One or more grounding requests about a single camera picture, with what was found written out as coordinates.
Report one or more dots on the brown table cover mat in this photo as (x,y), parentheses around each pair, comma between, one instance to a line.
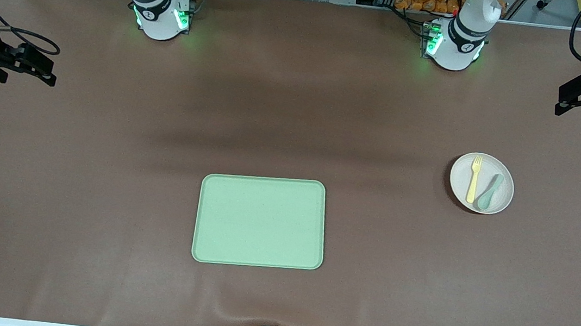
(101,190)

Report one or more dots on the yellow plastic fork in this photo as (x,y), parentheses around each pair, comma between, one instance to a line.
(473,184)

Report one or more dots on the light green rectangular tray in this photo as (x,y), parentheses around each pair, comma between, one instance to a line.
(240,223)

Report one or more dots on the beige round plate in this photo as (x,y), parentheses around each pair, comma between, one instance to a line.
(458,179)

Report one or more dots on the teal plastic spoon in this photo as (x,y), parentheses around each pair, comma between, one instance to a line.
(486,199)

